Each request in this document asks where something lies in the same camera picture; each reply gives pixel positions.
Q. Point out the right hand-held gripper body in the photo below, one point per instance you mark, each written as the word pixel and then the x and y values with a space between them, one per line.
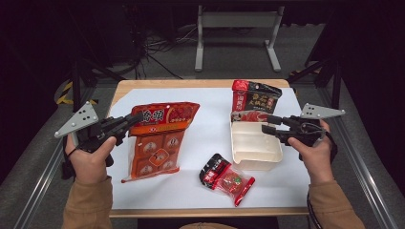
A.
pixel 302 130

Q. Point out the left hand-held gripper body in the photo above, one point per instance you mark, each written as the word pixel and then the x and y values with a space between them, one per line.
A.
pixel 92 127

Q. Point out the white divided plastic container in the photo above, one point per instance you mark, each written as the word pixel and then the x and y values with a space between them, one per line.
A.
pixel 254 149

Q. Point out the red and black food packet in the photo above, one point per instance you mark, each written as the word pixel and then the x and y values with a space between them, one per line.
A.
pixel 254 98

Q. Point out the large orange food packet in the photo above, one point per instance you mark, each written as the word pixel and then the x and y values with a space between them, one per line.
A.
pixel 159 140

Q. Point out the person's right hand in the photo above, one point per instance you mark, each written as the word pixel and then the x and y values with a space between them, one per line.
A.
pixel 316 162

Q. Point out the person's left hand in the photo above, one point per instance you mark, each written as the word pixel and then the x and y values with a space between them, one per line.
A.
pixel 90 165

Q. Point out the yellow black floor tape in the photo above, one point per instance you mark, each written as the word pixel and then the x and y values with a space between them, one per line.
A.
pixel 65 92

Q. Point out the black tripod stand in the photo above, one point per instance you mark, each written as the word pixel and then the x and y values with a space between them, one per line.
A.
pixel 76 86
pixel 331 76

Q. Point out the wooden table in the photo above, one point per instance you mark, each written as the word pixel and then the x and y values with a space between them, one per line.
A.
pixel 191 83

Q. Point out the white table mat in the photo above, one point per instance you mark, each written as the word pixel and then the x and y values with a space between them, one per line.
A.
pixel 207 143

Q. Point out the small red black clear packet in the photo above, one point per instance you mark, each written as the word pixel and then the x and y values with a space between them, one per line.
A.
pixel 227 179

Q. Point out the white metal stand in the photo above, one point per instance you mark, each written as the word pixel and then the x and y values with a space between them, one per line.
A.
pixel 238 20

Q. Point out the person's tan clothing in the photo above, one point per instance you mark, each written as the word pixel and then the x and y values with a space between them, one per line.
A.
pixel 207 225

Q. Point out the aluminium floor rail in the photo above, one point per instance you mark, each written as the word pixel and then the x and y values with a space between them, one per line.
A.
pixel 366 171
pixel 41 184

